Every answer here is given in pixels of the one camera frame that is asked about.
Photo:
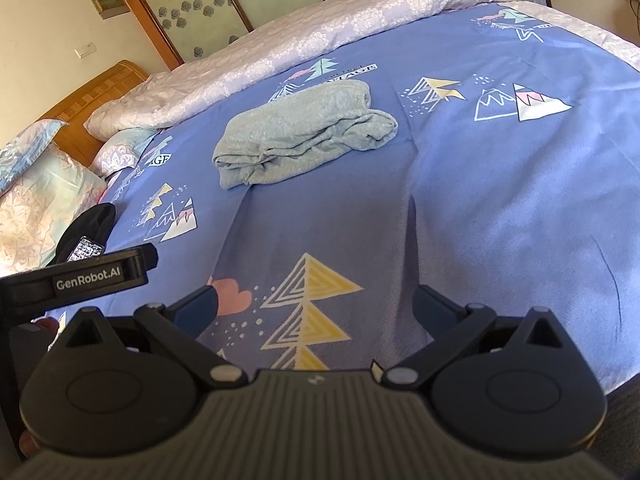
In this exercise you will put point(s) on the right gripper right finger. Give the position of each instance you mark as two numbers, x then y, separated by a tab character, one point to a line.
455	330

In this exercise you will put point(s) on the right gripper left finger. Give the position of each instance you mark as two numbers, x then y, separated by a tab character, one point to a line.
174	332

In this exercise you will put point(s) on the grey sweat pants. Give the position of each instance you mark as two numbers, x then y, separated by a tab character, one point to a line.
299	133

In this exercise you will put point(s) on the smartphone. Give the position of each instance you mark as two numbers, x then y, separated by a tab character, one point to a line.
85	248

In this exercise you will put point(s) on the black cloth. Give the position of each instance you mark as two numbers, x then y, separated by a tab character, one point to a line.
95	224

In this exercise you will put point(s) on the floral pillow stack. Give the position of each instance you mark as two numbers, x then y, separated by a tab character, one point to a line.
43	190

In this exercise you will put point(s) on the blue patterned bed sheet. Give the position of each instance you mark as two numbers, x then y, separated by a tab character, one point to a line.
513	180

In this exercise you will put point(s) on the wooden headboard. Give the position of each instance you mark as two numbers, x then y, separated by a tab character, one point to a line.
73	139

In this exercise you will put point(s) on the small white blue pillow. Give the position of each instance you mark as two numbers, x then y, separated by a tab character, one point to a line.
123	150

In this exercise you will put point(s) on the white lilac quilt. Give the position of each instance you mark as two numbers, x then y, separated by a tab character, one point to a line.
168	98

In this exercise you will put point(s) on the white wall switch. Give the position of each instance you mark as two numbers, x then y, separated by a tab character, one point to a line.
85	50

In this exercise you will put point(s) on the wall electrical panel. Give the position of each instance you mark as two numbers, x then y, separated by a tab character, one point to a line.
110	8

